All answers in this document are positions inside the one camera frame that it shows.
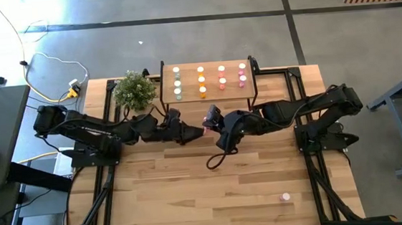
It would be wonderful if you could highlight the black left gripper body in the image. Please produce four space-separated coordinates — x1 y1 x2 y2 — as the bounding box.
158 123 190 148

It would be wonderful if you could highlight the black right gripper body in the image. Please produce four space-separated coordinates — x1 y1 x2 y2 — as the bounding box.
215 109 250 150

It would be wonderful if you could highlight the potted green plant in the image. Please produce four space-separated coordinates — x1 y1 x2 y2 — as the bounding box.
111 68 159 113

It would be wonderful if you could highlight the yellow white power plug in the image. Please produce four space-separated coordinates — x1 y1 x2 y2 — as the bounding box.
67 77 82 99

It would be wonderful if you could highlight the black desk leg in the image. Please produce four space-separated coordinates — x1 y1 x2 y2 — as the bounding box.
5 157 75 197

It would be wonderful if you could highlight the grey desk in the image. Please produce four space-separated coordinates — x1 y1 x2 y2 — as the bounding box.
0 85 39 189

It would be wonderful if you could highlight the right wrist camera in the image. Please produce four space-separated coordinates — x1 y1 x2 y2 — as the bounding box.
205 104 224 126

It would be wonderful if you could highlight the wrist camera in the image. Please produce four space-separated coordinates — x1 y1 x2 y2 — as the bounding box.
205 104 224 126
166 107 183 129

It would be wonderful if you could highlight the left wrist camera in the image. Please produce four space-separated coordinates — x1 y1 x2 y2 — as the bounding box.
166 107 183 129

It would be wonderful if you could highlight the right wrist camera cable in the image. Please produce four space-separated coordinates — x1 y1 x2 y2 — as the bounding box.
204 138 241 171

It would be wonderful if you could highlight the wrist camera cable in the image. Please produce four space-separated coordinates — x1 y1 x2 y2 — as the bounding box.
121 102 174 129
204 138 241 171

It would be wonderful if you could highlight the wooden shelf black metal frame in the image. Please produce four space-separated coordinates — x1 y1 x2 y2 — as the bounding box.
156 53 264 119

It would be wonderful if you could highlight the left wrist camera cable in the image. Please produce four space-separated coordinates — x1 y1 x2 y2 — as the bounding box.
121 102 174 129

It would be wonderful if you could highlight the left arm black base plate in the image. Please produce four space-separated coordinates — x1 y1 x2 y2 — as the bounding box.
62 142 124 171

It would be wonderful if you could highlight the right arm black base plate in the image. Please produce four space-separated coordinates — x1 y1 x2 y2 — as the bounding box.
293 120 361 155

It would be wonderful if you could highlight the white cable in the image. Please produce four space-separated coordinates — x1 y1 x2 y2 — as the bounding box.
19 15 90 90

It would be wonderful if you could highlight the yellow extension cable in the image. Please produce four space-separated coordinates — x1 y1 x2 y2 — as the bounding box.
0 0 79 107

